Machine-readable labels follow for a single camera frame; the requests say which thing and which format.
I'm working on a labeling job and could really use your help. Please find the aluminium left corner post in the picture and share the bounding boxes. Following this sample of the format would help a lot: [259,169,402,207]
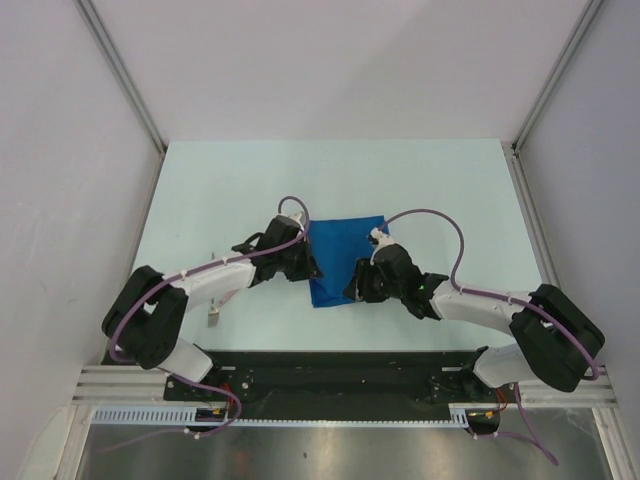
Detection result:
[72,0,168,157]

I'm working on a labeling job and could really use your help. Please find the white slotted cable duct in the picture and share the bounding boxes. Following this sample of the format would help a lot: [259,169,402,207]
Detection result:
[89,402,474,429]

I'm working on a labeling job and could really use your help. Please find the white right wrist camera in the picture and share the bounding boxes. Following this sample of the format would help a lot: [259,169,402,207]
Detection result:
[368,228,395,251]

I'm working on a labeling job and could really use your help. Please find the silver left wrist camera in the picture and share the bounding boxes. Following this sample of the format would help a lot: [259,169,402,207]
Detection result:
[289,212,306,226]

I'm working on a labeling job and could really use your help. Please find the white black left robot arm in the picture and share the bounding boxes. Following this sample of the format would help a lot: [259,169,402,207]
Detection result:
[101,214,322,400]

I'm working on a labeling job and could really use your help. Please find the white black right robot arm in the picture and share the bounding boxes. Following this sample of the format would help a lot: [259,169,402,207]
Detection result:
[344,244,604,401]

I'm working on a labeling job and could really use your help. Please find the aluminium front frame rail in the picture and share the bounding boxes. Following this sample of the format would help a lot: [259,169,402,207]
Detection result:
[73,365,617,408]

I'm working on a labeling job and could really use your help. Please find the aluminium corner post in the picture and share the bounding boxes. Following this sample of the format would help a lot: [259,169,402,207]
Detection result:
[512,0,609,151]
[72,0,168,157]

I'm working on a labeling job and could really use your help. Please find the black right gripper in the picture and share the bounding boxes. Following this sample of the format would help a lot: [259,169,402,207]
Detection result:
[343,257,405,303]

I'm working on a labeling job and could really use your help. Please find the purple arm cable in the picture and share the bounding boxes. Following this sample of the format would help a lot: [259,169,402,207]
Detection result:
[369,208,604,466]
[109,195,312,364]

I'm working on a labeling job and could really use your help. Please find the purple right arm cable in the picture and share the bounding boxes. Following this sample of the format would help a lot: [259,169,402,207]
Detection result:
[369,208,604,466]

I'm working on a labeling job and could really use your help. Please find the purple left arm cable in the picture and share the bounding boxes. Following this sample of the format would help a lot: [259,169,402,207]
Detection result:
[109,195,312,364]

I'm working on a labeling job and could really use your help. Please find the blue satin napkin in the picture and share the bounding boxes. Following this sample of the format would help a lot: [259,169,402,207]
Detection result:
[309,215,386,308]

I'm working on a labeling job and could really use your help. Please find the aluminium right corner post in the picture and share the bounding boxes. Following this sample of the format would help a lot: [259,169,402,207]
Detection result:
[512,0,609,151]

